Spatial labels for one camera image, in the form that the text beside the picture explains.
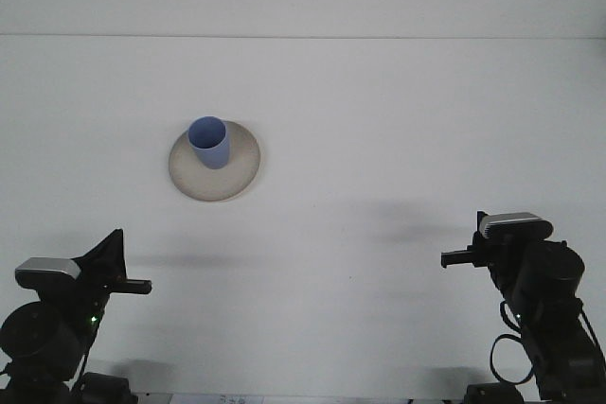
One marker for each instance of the pale blue cup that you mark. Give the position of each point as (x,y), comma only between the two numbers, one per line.
(210,153)

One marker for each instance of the pale round ceramic plate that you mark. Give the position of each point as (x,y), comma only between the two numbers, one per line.
(222,181)

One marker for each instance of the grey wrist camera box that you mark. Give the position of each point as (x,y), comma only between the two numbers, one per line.
(47,271)
(516,224)

